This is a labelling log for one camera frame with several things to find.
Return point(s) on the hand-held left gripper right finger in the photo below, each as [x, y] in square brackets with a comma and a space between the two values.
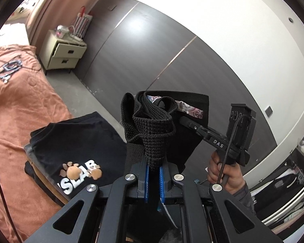
[162, 184]

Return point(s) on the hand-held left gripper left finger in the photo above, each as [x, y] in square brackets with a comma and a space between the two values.
[146, 182]

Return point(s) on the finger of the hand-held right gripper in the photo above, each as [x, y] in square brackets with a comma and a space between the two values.
[196, 129]

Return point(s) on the black knit sweater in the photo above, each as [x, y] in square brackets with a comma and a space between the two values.
[152, 131]

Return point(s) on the person's right forearm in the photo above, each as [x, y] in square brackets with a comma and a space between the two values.
[244, 200]

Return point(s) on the closet with hanging clothes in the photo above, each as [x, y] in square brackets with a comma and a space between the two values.
[288, 179]

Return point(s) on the person's right hand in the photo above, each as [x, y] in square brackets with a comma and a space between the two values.
[233, 177]

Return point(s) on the black paw print t-shirt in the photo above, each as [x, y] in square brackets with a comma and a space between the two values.
[65, 141]

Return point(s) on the dark grey wardrobe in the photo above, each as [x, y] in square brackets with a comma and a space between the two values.
[141, 55]

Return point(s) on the folded dark garment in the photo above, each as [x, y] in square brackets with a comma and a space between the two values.
[40, 179]

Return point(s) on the recessed ceiling light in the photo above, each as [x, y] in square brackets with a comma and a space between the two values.
[291, 20]

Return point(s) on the white power strip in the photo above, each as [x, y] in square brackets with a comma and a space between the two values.
[75, 38]

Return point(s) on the brown fleece blanket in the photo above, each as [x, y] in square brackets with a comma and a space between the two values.
[15, 106]

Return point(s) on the cream nightstand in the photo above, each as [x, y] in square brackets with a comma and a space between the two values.
[63, 53]

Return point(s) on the small pink white appliance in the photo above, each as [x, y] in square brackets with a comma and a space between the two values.
[62, 31]

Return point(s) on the pinkish brown curtain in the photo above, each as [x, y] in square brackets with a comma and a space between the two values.
[48, 10]

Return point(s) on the grey wall switch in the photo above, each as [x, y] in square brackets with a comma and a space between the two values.
[268, 112]

